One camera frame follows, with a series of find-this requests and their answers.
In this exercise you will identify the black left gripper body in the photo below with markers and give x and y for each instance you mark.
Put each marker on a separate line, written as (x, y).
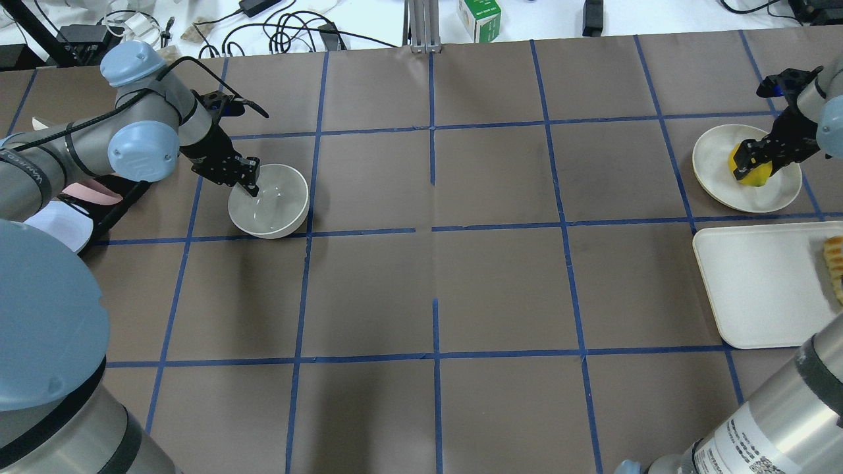
(209, 149)

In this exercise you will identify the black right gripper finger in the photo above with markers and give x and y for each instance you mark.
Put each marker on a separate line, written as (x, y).
(749, 162)

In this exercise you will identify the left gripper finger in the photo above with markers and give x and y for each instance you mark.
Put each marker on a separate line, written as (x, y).
(245, 173)

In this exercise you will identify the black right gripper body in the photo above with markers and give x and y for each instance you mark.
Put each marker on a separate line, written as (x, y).
(792, 139)

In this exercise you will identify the yellow lemon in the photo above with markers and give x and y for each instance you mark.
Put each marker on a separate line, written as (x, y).
(747, 183)

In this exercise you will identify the white ceramic bowl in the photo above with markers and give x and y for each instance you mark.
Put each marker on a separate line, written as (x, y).
(279, 207)

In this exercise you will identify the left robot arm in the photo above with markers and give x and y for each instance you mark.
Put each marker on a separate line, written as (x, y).
(496, 275)

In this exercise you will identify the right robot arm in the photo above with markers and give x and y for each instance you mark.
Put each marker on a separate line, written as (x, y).
(792, 422)

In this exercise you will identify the white round plate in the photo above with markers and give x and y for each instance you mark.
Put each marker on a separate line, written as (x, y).
(730, 176)

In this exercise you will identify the sliced bread loaf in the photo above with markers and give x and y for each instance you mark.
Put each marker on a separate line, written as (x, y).
(833, 261)

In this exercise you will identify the black dish rack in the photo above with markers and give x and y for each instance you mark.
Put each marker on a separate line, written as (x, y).
(106, 217)

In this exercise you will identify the pink plate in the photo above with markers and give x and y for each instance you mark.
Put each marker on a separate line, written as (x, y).
(94, 192)

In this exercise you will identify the white rectangular tray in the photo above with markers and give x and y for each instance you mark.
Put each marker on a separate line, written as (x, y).
(768, 285)

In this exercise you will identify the light blue plate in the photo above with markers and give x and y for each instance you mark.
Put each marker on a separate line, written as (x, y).
(70, 225)

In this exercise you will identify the green white carton box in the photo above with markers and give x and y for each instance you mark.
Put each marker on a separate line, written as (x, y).
(482, 20)

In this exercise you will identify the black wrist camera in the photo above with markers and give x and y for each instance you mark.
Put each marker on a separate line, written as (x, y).
(219, 105)

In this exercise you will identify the aluminium frame post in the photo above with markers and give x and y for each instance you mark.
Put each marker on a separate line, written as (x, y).
(421, 26)

